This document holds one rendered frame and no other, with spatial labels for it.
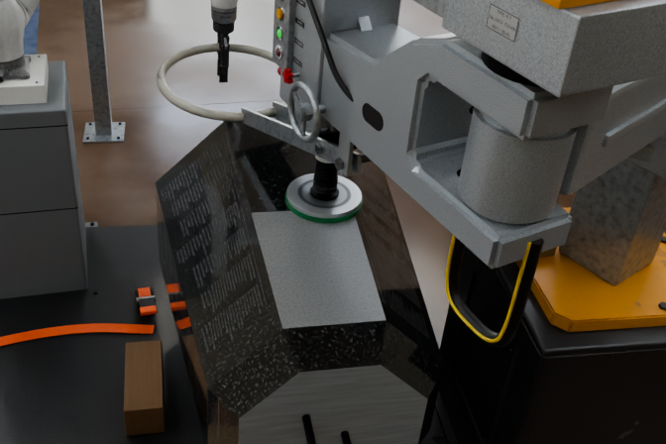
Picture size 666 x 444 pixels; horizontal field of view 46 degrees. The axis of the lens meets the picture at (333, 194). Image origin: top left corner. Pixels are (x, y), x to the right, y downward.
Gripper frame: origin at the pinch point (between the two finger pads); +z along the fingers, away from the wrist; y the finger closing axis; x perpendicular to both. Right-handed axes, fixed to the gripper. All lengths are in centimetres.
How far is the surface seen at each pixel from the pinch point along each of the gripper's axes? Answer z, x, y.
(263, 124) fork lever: -15, 3, 60
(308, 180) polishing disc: -8, 13, 79
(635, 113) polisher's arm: -66, 61, 140
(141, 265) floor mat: 82, -33, 12
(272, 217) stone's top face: -6, 0, 92
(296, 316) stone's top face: -9, -3, 131
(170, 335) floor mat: 79, -25, 54
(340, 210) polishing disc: -9, 18, 95
